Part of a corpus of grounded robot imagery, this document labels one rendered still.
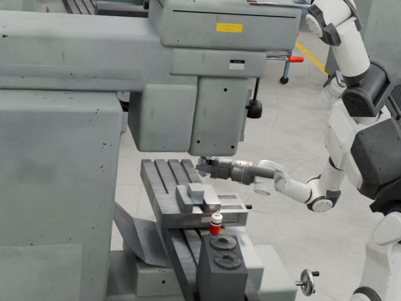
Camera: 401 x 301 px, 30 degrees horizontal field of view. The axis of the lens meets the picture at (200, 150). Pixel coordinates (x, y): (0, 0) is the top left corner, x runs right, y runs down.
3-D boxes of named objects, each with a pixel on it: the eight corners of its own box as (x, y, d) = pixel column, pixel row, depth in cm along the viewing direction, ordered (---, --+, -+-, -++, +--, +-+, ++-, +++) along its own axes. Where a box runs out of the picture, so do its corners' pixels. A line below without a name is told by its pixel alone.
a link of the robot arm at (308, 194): (275, 181, 289) (310, 197, 299) (281, 202, 282) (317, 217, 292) (295, 165, 283) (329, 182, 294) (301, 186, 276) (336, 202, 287)
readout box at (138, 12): (141, 56, 296) (147, 4, 287) (145, 64, 288) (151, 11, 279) (91, 54, 290) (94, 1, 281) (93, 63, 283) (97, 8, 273)
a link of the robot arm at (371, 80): (378, 52, 226) (389, 85, 234) (352, 51, 232) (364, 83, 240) (361, 77, 220) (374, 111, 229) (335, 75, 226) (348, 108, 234)
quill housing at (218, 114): (223, 134, 289) (236, 56, 275) (238, 159, 271) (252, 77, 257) (175, 134, 284) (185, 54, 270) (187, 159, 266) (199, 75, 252)
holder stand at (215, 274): (229, 279, 264) (237, 232, 256) (240, 320, 245) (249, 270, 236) (195, 278, 262) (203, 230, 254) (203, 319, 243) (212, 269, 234)
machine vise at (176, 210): (234, 206, 311) (238, 184, 306) (246, 226, 298) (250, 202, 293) (152, 208, 301) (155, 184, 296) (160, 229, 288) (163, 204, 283)
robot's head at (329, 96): (338, 114, 259) (326, 93, 263) (354, 97, 252) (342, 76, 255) (324, 116, 256) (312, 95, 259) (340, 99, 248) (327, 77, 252)
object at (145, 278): (236, 242, 324) (240, 218, 318) (261, 292, 294) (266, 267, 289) (121, 246, 310) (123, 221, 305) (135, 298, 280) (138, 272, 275)
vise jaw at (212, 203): (209, 193, 304) (211, 184, 303) (219, 212, 291) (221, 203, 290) (196, 193, 303) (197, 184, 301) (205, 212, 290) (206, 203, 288)
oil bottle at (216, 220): (217, 231, 292) (221, 207, 287) (220, 237, 289) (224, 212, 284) (207, 232, 291) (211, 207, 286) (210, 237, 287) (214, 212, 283)
